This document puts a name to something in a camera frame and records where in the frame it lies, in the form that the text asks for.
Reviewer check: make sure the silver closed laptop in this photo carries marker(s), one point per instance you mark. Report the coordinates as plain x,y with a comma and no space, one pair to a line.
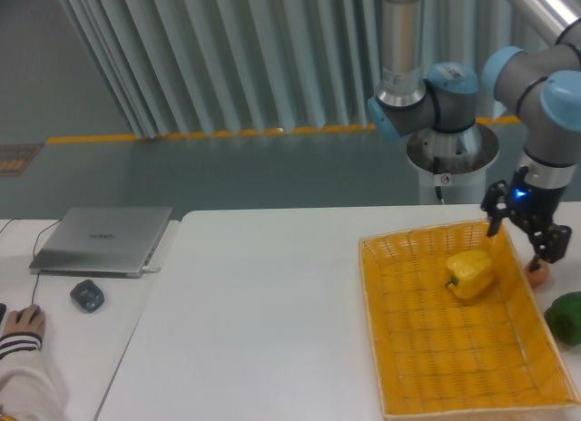
104,242

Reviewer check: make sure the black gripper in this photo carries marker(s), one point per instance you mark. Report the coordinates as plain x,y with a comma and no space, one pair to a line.
531,208

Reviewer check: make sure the yellow bell pepper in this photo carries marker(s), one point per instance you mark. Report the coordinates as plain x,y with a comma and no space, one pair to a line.
470,272

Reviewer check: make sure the yellow woven basket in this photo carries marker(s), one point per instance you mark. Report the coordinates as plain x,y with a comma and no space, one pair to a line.
439,357

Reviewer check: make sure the brown egg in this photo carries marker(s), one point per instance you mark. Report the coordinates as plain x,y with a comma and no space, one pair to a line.
537,275

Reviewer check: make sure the person's hand on mouse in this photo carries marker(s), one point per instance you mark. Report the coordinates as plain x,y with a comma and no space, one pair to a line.
30,320

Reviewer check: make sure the dark grey small case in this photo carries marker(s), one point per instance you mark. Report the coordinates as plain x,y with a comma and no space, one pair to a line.
87,295

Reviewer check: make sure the grey folding partition screen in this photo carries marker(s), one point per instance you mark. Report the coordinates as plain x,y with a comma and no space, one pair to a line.
210,66

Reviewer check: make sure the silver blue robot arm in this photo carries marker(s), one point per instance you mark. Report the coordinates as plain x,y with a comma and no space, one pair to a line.
542,90

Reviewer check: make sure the white sleeved forearm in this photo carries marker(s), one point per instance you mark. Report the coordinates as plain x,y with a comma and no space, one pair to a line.
27,390

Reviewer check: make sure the green bell pepper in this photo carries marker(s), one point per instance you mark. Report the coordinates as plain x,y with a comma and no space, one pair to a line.
563,318

